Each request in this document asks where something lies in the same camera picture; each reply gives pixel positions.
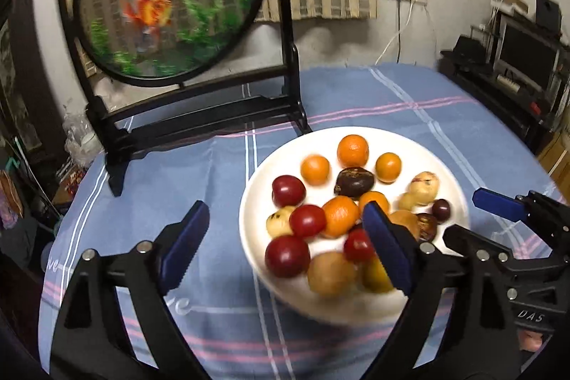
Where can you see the clear plastic bag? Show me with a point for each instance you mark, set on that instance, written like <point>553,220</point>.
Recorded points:
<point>82,139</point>

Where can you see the red tomato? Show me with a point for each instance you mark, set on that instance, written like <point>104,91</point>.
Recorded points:
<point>356,246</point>
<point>307,220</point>

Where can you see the yellow smooth round fruit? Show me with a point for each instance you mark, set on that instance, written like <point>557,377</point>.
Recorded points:
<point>331,273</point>

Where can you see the black television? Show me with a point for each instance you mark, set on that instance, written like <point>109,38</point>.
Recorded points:
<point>525,50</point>

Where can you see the small dark red plum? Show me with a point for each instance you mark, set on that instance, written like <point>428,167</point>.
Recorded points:
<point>441,210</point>

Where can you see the blue plaid tablecloth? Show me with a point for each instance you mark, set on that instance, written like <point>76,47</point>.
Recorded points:
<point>200,184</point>

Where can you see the white oval plate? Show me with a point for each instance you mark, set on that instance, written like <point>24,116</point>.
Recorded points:
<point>285,159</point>

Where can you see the black speaker box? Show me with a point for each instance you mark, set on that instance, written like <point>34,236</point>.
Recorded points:
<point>547,12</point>

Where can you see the small orange mandarin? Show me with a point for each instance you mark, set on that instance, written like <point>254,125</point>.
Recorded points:
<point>352,150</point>
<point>388,167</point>
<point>315,170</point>
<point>382,198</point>

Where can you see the pale yellow purple-streaked fruit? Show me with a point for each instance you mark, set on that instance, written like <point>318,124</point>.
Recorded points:
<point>425,185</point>

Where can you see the yellow-green citrus fruit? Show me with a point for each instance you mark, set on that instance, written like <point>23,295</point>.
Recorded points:
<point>372,275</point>

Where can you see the large orange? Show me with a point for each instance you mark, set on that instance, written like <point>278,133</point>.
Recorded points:
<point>340,216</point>

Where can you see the purple plastic bag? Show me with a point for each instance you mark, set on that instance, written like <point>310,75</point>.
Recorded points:
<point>9,197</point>

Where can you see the black television stand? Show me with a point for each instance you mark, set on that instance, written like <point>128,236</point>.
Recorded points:
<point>503,104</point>

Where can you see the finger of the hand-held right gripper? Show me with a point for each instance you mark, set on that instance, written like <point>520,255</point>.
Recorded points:
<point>467,242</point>
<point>498,202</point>

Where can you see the cardboard box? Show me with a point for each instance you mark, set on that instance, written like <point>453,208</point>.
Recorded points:
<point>559,157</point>

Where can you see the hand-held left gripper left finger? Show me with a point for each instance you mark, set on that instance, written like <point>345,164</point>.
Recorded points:
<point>187,246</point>

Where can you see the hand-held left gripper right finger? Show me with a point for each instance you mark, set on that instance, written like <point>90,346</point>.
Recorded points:
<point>387,246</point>

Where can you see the dark brown oval fruit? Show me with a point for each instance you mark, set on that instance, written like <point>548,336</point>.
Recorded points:
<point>354,182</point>

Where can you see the person's right hand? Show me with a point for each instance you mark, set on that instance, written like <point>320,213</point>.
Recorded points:
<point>531,340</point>

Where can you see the black set-top device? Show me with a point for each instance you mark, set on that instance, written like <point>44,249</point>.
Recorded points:
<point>470,50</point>

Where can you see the large dark red plum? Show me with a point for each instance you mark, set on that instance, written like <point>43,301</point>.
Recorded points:
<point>287,255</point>

